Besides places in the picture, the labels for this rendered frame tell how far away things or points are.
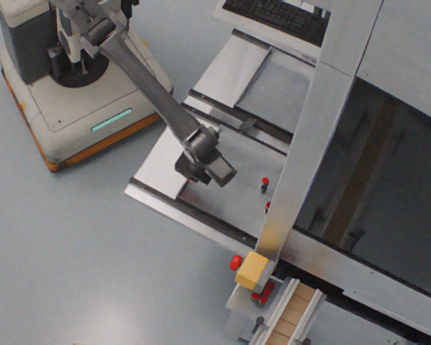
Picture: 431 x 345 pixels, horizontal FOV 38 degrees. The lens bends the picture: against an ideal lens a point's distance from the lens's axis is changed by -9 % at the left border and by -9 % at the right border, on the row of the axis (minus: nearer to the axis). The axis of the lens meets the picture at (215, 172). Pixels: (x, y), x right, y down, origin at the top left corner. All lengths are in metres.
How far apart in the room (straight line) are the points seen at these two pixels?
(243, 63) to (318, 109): 1.04
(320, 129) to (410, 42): 0.32
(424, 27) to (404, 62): 0.09
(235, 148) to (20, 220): 1.22
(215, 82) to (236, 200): 0.40
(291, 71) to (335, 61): 1.15
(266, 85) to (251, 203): 0.40
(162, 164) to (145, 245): 0.89
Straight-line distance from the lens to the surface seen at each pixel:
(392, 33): 0.92
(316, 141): 1.20
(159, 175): 1.93
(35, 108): 2.81
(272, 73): 2.13
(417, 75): 0.96
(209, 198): 1.90
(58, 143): 2.72
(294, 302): 1.77
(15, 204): 2.92
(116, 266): 2.76
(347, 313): 1.86
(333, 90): 1.07
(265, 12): 2.38
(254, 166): 1.95
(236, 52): 2.17
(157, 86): 1.60
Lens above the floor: 2.60
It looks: 63 degrees down
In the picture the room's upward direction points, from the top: 9 degrees clockwise
